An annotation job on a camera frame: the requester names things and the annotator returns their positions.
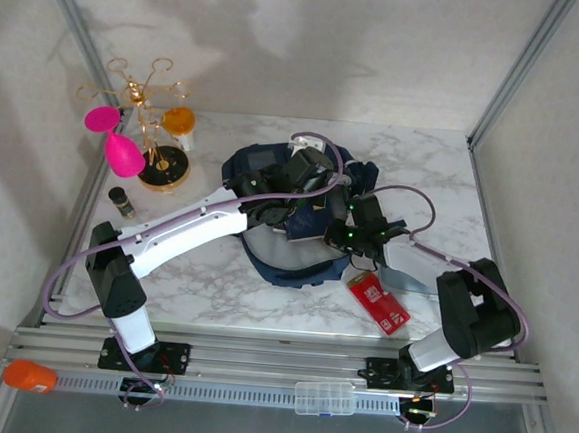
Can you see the small dark bottle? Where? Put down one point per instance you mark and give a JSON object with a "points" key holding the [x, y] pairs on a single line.
{"points": [[121, 202]]}

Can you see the clear plastic organizer box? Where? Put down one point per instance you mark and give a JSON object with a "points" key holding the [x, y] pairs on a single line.
{"points": [[325, 399]]}

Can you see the aluminium mounting rail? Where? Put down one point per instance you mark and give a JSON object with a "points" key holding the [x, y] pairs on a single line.
{"points": [[278, 363]]}

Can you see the red booklet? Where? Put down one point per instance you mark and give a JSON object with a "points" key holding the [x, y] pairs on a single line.
{"points": [[378, 304]]}

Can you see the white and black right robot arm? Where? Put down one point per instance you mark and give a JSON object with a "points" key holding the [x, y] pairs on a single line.
{"points": [[472, 311]]}

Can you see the orange plastic cup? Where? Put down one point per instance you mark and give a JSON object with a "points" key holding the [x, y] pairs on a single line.
{"points": [[28, 376]]}

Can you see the pink plastic wine glass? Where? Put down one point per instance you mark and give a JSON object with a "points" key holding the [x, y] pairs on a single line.
{"points": [[124, 156], [101, 118]]}

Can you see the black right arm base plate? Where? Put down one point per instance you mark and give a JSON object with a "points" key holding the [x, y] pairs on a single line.
{"points": [[380, 374]]}

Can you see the aluminium frame post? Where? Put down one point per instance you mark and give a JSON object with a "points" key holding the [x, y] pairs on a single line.
{"points": [[83, 35], [520, 69]]}

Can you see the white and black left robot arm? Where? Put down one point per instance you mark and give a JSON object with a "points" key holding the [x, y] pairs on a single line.
{"points": [[183, 228]]}

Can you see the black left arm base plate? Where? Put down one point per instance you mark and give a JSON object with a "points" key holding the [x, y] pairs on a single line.
{"points": [[178, 358]]}

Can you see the navy blue school backpack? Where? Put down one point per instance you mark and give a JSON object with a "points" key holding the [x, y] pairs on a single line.
{"points": [[238, 162]]}

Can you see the aluminium side rail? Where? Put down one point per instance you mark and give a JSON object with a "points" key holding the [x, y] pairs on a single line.
{"points": [[84, 210], [490, 217]]}

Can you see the orange plastic wine glass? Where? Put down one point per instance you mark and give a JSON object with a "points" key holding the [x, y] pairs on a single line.
{"points": [[179, 120]]}

